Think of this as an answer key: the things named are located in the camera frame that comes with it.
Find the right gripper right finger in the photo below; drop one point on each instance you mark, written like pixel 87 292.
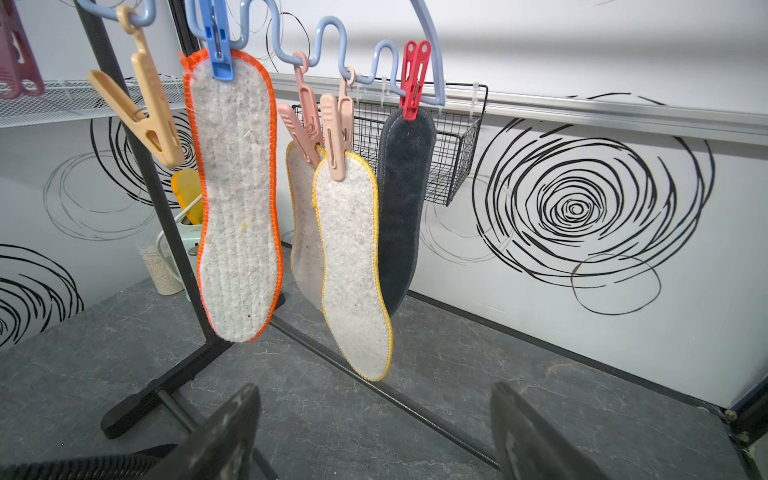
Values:
pixel 528 446

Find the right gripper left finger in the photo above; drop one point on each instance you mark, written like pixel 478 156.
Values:
pixel 221 448

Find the clear plastic cup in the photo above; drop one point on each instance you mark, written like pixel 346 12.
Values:
pixel 164 282

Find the mint green toaster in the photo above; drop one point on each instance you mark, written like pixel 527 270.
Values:
pixel 190 236

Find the yellow insole in toaster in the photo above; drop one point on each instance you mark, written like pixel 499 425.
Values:
pixel 186 187

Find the grey insole on red clip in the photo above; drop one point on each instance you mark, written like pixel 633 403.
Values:
pixel 399 219

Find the white orange-edged insole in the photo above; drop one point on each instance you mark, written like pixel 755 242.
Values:
pixel 234 126

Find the beige pink clothespin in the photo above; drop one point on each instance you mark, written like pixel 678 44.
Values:
pixel 337 117

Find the red clothespin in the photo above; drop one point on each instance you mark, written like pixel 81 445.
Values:
pixel 414 68

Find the purple clothespin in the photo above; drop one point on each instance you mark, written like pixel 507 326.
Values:
pixel 20 74

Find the blue clothespin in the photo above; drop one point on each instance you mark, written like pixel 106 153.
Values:
pixel 214 17

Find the black wire basket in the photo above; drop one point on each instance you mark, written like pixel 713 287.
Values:
pixel 452 155

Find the white mesh wall shelf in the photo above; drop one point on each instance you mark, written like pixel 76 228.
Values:
pixel 72 100

